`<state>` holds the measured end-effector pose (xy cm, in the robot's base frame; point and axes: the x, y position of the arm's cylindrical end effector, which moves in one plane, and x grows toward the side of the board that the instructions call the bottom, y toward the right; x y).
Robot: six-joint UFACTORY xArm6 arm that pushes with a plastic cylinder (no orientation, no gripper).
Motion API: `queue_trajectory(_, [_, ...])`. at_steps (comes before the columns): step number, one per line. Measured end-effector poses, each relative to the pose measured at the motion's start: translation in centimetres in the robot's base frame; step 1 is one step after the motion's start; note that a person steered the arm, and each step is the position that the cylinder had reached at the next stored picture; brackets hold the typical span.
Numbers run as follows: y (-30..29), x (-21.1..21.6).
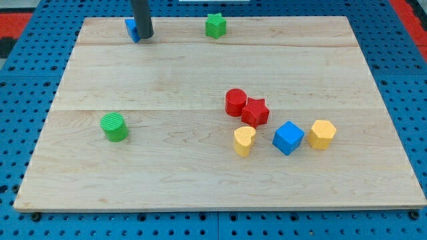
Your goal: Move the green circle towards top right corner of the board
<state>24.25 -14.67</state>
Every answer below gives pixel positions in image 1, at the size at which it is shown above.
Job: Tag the wooden board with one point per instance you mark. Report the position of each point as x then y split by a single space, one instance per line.
179 153

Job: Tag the red cylinder block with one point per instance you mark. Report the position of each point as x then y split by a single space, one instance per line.
235 101

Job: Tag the yellow heart block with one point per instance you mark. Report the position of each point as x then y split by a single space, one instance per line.
244 138

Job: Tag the red star block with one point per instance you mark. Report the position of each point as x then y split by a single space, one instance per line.
255 112

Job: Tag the blue cube block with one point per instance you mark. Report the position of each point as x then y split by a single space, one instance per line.
288 138

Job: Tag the green star block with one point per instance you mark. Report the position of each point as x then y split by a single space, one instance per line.
215 25

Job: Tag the green cylinder block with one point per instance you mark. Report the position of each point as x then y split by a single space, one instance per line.
114 127

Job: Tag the yellow hexagon block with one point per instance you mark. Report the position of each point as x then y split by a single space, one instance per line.
321 134

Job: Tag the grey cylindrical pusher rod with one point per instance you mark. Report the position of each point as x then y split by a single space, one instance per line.
142 18

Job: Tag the blue block behind rod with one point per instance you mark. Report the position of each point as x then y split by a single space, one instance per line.
132 30

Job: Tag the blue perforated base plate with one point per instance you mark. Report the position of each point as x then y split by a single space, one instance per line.
33 70

